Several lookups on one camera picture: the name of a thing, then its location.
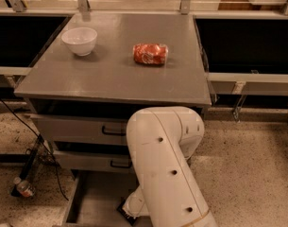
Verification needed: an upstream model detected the grey top drawer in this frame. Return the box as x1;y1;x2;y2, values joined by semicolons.
31;114;127;146

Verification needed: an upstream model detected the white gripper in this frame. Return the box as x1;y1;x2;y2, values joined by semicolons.
122;187;149;218

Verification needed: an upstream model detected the crushed red soda can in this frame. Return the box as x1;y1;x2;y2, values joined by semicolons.
133;44;168;65

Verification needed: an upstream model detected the grey drawer cabinet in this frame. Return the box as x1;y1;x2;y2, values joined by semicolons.
13;12;212;182

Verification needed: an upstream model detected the left black bin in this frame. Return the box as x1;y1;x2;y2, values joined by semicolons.
0;15;69;67

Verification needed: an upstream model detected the grey bottom drawer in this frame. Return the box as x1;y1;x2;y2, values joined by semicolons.
53;171;152;227

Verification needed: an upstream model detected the white bowl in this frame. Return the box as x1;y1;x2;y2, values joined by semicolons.
61;27;97;56

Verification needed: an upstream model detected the plastic water bottle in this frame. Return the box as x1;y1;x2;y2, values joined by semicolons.
13;177;35;198

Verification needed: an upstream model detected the black cable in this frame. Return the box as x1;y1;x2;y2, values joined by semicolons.
0;97;70;202

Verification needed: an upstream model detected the right black bin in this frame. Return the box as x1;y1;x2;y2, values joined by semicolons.
195;19;288;74

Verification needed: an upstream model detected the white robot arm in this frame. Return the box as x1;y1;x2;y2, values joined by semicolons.
119;107;218;227

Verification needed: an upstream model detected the black bin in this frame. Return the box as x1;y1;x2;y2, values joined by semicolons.
195;19;288;74
0;15;69;67

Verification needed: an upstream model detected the grey middle drawer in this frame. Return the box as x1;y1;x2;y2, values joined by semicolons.
54;142;134;174

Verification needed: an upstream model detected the black floor stand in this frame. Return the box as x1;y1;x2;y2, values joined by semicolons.
10;135;43;197

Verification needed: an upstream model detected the black rxbar chocolate bar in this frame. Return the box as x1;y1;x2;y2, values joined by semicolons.
117;201;137;226

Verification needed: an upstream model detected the grey drawer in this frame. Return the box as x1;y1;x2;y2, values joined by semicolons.
53;171;152;227
54;142;134;174
31;114;127;146

